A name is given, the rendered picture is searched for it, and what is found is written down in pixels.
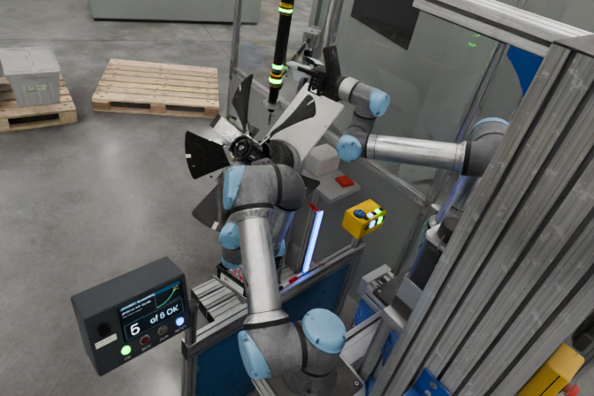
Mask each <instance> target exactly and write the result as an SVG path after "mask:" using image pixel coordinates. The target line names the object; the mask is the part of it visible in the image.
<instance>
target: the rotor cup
mask: <svg viewBox="0 0 594 396"><path fill-rule="evenodd" d="M253 139H254V138H252V137H251V136H249V135H246V134H242V135H239V136H238V137H236V138H235V139H234V140H233V141H232V144H231V146H230V156H231V158H232V159H233V160H234V161H236V162H238V163H240V164H242V165H245V166H246V165H251V163H252V162H254V161H257V160H260V159H263V158H269V159H270V160H271V149H270V147H269V145H268V144H266V143H264V144H263V145H262V146H261V147H259V144H260V143H261V141H257V142H256V141H254V140H255V139H254V140H253ZM241 145H242V146H243V150H240V149H239V147H240V146H241ZM251 155H252V156H254V157H255V158H253V157H251Z"/></svg>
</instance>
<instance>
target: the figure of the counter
mask: <svg viewBox="0 0 594 396"><path fill-rule="evenodd" d="M124 330H125V334H126V341H128V340H130V339H133V338H135V337H137V336H139V335H141V334H142V333H143V332H145V331H146V329H145V324H144V320H143V317H141V318H139V319H137V320H135V321H133V322H131V323H129V324H127V325H125V326H124Z"/></svg>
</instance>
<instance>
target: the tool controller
mask: <svg viewBox="0 0 594 396"><path fill-rule="evenodd" d="M71 302H72V307H73V310H74V314H75V316H76V320H77V323H78V326H79V329H80V335H81V337H82V341H83V344H84V347H85V350H86V353H87V355H88V357H89V359H90V361H91V362H92V364H93V366H94V368H95V370H96V372H97V374H98V376H99V377H101V376H103V375H105V374H107V373H109V372H110V371H112V370H114V369H116V368H117V367H119V366H121V365H123V364H125V363H126V362H129V361H131V360H132V359H134V358H135V357H137V356H139V355H141V354H143V353H145V352H147V351H148V350H150V349H151V348H153V347H156V346H158V345H159V344H161V343H163V342H165V341H166V340H167V339H170V338H172V337H174V336H175V335H177V334H179V333H181V332H183V331H184V330H186V329H188V328H190V327H191V326H192V319H191V314H190V308H189V301H188V295H187V283H186V277H185V273H184V272H183V271H182V270H181V269H180V268H179V267H178V266H177V265H176V264H175V263H174V262H173V261H172V260H171V259H170V258H169V257H168V256H165V257H163V258H160V259H158V260H156V261H154V262H152V263H148V264H146V265H144V266H141V267H140V268H137V269H135V270H131V271H129V272H127V273H125V274H123V275H121V276H118V277H116V278H113V279H111V280H108V281H106V282H104V283H101V284H100V285H98V286H94V287H91V288H89V289H87V290H85V291H83V292H81V293H77V294H75V295H73V296H72V297H71ZM180 316H183V317H184V323H183V324H182V325H176V324H175V321H176V319H177V318H178V317H180ZM141 317H143V320H144V324H145V329H146V331H145V332H143V333H142V334H141V335H139V336H137V337H135V338H133V339H130V340H128V341H126V334H125V330H124V326H125V325H127V324H129V323H131V322H133V321H135V320H137V319H139V318H141ZM163 325H166V326H167V328H168V329H167V332H166V333H165V334H163V335H160V334H158V329H159V328H160V327H161V326H163ZM144 335H149V337H150V339H149V342H148V343H147V344H145V345H142V344H141V343H140V339H141V337H142V336H144ZM125 345H130V346H131V351H130V352H129V353H128V354H125V355H122V354H121V353H120V350H121V348H122V347H123V346H125Z"/></svg>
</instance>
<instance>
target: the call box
mask: <svg viewBox="0 0 594 396"><path fill-rule="evenodd" d="M379 208H382V207H380V206H379V205H378V204H376V203H375V202H373V201H372V200H371V199H368V200H367V201H365V202H362V203H360V204H358V205H356V206H354V207H352V208H351V209H348V210H346V213H345V215H344V219H343V222H342V226H343V227H344V228H345V229H346V230H347V231H348V232H350V233H351V234H352V235H353V236H355V238H356V239H360V238H361V237H363V236H365V235H366V234H368V233H370V232H372V231H374V230H376V229H377V228H378V227H380V226H381V225H382V223H383V221H382V222H381V223H379V224H377V225H374V226H373V227H371V228H369V229H368V230H366V231H364V229H365V226H366V225H367V224H371V222H373V221H374V220H376V219H378V218H380V217H382V216H383V215H385V214H386V210H385V209H384V210H383V211H380V213H378V214H376V215H375V216H374V215H373V217H369V216H368V214H369V213H371V212H372V211H375V210H376V209H378V210H379ZM358 209H361V210H363V211H364V212H365V215H364V217H368V218H369V220H367V221H366V220H364V219H363V217H357V216H356V215H355V212H356V211H357V210H358Z"/></svg>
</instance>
